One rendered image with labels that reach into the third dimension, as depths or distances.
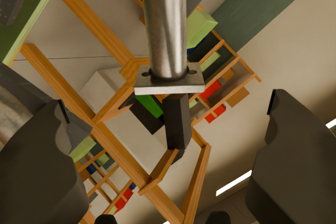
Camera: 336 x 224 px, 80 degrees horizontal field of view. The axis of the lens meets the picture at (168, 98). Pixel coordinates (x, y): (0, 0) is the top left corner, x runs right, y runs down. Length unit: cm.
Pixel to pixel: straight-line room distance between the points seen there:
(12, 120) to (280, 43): 614
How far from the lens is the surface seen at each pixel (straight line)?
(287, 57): 624
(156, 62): 15
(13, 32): 39
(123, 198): 600
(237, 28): 612
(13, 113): 20
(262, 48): 614
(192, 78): 16
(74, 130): 24
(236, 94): 569
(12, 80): 24
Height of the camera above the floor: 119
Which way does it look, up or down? 3 degrees down
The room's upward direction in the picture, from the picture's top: 138 degrees clockwise
